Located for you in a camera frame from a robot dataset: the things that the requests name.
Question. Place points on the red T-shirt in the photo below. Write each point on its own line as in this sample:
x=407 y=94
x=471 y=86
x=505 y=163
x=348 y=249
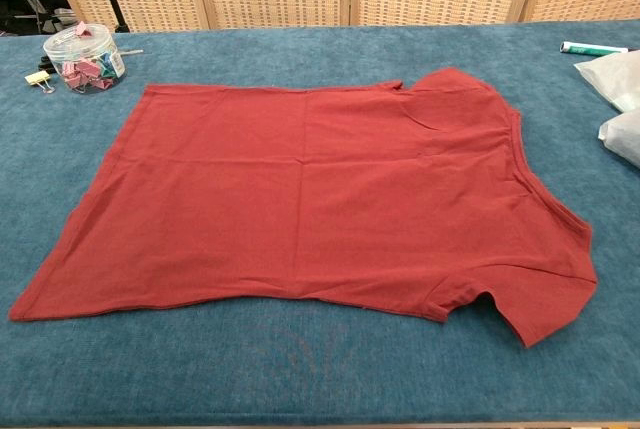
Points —
x=300 y=189

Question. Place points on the blue carpet table cover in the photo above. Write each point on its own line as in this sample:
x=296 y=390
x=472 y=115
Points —
x=320 y=374

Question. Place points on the clear jar of binder clips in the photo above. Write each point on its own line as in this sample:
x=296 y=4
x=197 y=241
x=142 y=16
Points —
x=95 y=56

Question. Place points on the pink binder clip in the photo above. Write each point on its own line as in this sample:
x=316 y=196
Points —
x=82 y=30

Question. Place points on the green white tube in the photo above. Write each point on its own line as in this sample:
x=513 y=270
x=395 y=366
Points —
x=585 y=49

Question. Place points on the yellow binder clip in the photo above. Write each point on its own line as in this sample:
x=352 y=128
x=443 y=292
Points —
x=37 y=78

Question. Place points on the translucent bag with QR label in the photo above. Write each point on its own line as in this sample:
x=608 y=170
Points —
x=615 y=79

